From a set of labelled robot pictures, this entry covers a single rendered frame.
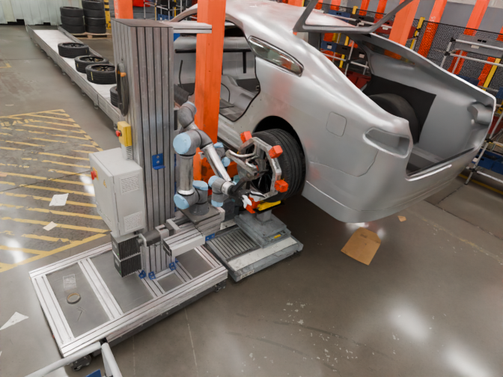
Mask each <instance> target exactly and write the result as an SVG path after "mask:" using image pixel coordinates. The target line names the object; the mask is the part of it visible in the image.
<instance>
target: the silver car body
mask: <svg viewBox="0 0 503 377"><path fill-rule="evenodd" d="M318 1H319V0H311V1H310V2H309V4H308V6H307V7H306V8H303V7H298V6H294V5H291V4H281V3H272V2H264V1H247V0H226V10H225V32H224V43H223V55H222V77H221V89H220V100H219V122H218V134H217V135H218V136H219V137H220V138H221V139H223V140H224V141H226V142H227V143H229V144H230V145H231V146H232V147H234V148H236V149H237V150H238V149H239V146H241V145H242V144H243V142H242V140H241V137H240V134H241V133H243V132H247V131H250V133H252V130H253V128H254V126H255V124H256V123H257V122H258V121H259V120H260V119H261V118H262V117H265V116H267V115H270V114H275V115H278V116H281V117H283V118H284V119H286V120H287V121H288V122H289V123H290V124H291V125H292V126H293V128H294V129H295V130H296V132H297V134H298V135H299V138H300V140H301V142H302V146H303V148H304V151H305V159H306V181H305V187H304V191H303V193H302V196H303V197H305V198H307V199H308V200H310V201H311V202H312V203H314V204H315V205H317V206H318V207H320V208H321V209H322V210H323V211H325V212H327V213H328V214H330V215H331V216H332V217H333V218H335V219H337V220H339V221H342V222H345V223H351V224H357V223H365V222H369V221H375V220H377V219H381V218H384V217H387V216H389V215H393V214H395V213H396V212H399V211H401V210H403V209H405V208H407V207H409V206H411V205H413V204H415V203H417V202H419V201H421V200H423V199H425V198H427V197H429V196H431V195H433V194H435V193H437V192H438V191H441V190H442V189H444V188H445V187H447V186H449V185H450V184H451V183H452V182H453V181H454V180H455V179H456V177H457V176H458V175H459V174H460V173H461V172H462V171H463V170H464V169H465V168H466V167H467V166H468V165H469V164H470V163H471V162H472V161H473V159H474V158H475V157H476V155H477V154H478V152H479V150H480V148H481V146H482V144H483V142H484V140H485V138H486V136H487V133H488V132H489V130H490V127H491V124H492V121H493V114H494V111H495V110H496V98H495V97H494V96H493V95H491V94H489V93H487V92H486V91H483V90H481V89H480V88H477V87H475V86H474V85H472V84H470V83H468V82H467V81H465V80H463V79H461V78H459V77H457V76H455V75H454V74H452V73H450V72H448V71H447V70H444V69H443V68H441V67H439V66H438V65H436V64H434V63H433V62H432V61H429V60H428V59H426V58H425V57H423V56H422V55H419V54H418V53H417V52H414V51H412V50H411V49H408V48H406V47H405V46H402V45H400V44H399V43H395V42H394V41H391V40H389V39H386V38H384V37H381V36H379V35H377V34H374V33H372V32H374V31H375V30H377V29H378V28H379V27H380V26H381V25H382V24H383V23H385V22H386V21H387V20H388V19H390V18H391V17H392V16H394V15H395V14H396V13H397V12H398V11H400V10H401V9H403V8H404V7H405V6H407V5H408V4H409V3H410V2H412V1H413V0H405V1H403V2H402V3H401V4H399V5H398V6H397V7H396V8H394V9H393V10H391V11H390V12H389V13H387V14H386V15H385V16H384V17H383V18H382V19H380V20H379V21H378V22H376V23H375V24H374V25H372V26H370V27H360V26H354V25H351V24H349V23H347V22H344V21H342V20H340V19H337V18H334V17H333V16H330V15H327V14H325V13H321V12H318V11H315V10H313V9H314V7H315V6H316V4H317V3H318ZM229 27H232V28H229ZM293 32H308V42H307V43H306V42H305V41H304V40H302V39H301V38H299V37H297V36H296V35H295V34H293ZM321 33H343V34H345V35H347V36H348V37H349V38H350V39H351V40H353V41H354V42H355V43H356V44H357V45H358V46H359V47H361V48H362V49H363V50H364V52H365V54H366V56H367V59H368V66H369V69H370V71H371V80H370V81H369V82H368V83H366V84H365V85H364V86H362V87H361V88H360V89H358V88H357V87H356V86H355V85H354V84H353V83H352V82H351V81H350V80H349V79H348V78H347V77H346V76H345V75H344V74H343V73H342V72H341V71H340V70H339V69H338V68H337V67H336V66H335V65H334V64H333V63H332V62H331V61H330V60H329V59H328V58H327V57H326V56H324V55H323V54H322V53H320V43H321ZM196 44H197V37H178V38H177V39H176V40H175V41H174V84H176V85H177V86H179V87H180V88H182V89H184V90H185V91H187V92H189V97H188V100H187V101H186V102H191V103H193V104H195V72H196ZM372 77H373V78H372Z"/></svg>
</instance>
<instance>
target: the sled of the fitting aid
mask: <svg viewBox="0 0 503 377"><path fill-rule="evenodd" d="M234 222H235V223H236V224H237V225H238V226H239V227H240V228H241V229H242V230H243V231H244V232H245V233H247V234H248V235H249V236H250V237H251V238H252V239H253V240H254V241H255V242H256V243H257V244H258V245H259V246H260V247H261V248H262V249H264V248H267V247H269V246H271V245H274V244H275V243H278V242H280V241H282V240H285V239H287V238H289V237H290V233H291V231H290V230H288V229H287V228H286V229H284V230H282V231H279V232H277V233H274V234H272V235H270V236H268V237H265V238H263V237H262V236H260V235H259V234H258V233H257V232H256V231H255V230H254V229H253V228H252V227H250V226H249V225H248V224H247V223H246V222H245V221H244V220H243V219H241V217H240V214H239V215H235V216H234Z"/></svg>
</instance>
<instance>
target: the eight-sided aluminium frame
mask: <svg viewBox="0 0 503 377"><path fill-rule="evenodd" d="M253 144H254V145H257V147H259V148H261V149H262V150H264V151H265V152H266V155H267V158H268V160H269V163H270V166H271V168H272V172H273V175H272V183H271V188H270V192H268V193H266V194H263V195H264V196H265V197H260V198H259V200H258V201H261V200H265V199H267V198H268V197H272V196H273V195H276V194H278V190H276V189H275V188H274V186H275V181H277V180H280V179H281V168H280V166H279V163H278V160H277V158H274V159H271V157H270V155H269V153H268V152H269V150H270V149H271V148H272V146H271V145H268V144H267V143H266V142H264V141H262V140H260V139H259V138H257V137H253V138H250V139H249V140H247V141H246V142H245V143H244V144H242V145H241V146H239V149H238V150H239V151H238V155H245V154H246V149H247V148H249V147H250V146H251V145H253ZM250 190H252V191H256V192H258V193H260V192H259V191H258V190H256V189H255V188H253V187H252V186H251V184H250Z"/></svg>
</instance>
